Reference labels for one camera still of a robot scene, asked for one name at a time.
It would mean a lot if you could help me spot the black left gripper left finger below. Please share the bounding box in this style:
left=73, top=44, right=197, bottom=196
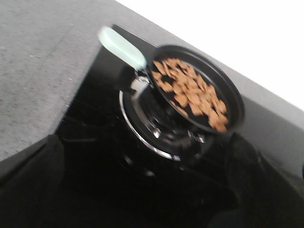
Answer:
left=0, top=135, right=65, bottom=228

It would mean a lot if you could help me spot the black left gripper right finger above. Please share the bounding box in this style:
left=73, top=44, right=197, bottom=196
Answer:
left=209, top=133, right=304, bottom=228

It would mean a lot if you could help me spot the brown meat pieces pile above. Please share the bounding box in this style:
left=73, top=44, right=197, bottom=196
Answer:
left=152, top=58, right=228, bottom=133

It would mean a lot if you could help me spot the black frying pan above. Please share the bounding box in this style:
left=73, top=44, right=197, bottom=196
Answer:
left=98, top=27, right=245, bottom=134

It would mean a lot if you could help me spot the black glass cooktop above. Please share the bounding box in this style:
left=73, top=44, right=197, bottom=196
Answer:
left=0, top=25, right=304, bottom=228

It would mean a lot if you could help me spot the left black gas burner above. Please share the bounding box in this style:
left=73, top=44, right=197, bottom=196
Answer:
left=119, top=79, right=215, bottom=163

